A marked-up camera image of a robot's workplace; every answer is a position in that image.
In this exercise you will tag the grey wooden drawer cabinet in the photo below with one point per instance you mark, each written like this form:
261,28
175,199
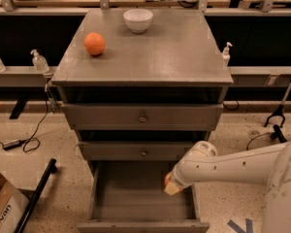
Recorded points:
175,62

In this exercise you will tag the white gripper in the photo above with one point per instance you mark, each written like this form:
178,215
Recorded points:
177,178

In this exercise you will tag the cardboard box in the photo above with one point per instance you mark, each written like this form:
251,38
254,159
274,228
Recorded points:
12,206

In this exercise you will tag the white ceramic bowl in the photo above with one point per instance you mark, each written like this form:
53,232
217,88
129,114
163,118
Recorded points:
138,20

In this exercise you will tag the black power adapter with cable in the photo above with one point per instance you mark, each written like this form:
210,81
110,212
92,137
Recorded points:
29,144

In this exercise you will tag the grey top drawer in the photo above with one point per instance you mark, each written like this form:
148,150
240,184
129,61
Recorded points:
142,117

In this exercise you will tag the black stand leg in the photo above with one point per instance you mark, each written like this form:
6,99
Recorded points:
277,134

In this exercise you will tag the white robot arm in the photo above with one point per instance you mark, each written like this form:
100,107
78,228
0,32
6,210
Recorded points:
270,165

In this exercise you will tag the grey open bottom drawer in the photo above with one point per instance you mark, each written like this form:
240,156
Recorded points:
129,197

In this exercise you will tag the clear pump bottle left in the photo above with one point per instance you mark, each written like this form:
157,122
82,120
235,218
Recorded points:
39,62

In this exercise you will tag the black pole on floor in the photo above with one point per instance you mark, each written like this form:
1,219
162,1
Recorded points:
51,169

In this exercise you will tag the grabber tool with black claw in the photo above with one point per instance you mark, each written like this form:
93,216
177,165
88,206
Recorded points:
279,111

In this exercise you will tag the red apple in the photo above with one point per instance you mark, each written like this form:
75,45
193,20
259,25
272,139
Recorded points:
167,179

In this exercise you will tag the grey middle drawer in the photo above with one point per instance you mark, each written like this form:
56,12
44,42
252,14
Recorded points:
135,151

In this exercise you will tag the orange fruit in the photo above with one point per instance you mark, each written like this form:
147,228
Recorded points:
94,43

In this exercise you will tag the white pump bottle right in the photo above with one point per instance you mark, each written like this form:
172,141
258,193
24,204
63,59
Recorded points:
226,53

